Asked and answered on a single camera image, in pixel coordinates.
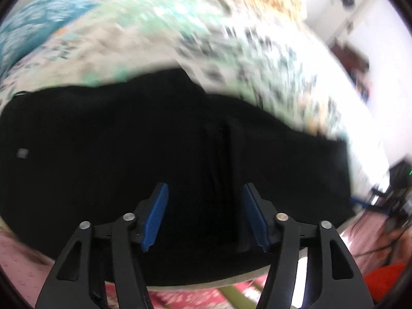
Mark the brown wooden dresser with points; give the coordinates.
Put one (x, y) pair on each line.
(350, 58)

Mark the patterned red rug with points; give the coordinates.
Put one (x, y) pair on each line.
(186, 297)

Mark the black pants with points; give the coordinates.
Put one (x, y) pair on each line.
(112, 151)

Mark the blue patterned pillow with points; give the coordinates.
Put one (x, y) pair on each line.
(29, 29)

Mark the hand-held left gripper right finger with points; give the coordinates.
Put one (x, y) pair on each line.
(256, 215)

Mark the pink dotted sheet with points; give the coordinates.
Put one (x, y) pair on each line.
(22, 270)

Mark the pile of mixed clothes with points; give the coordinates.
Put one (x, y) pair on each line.
(363, 87)

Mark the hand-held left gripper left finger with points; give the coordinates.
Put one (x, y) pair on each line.
(157, 212)

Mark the light green plastic piece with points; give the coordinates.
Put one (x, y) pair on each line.
(238, 297)

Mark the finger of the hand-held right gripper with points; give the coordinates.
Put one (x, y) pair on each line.
(370, 204)

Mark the floral leaf print bedsheet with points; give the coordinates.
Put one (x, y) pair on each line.
(161, 38)

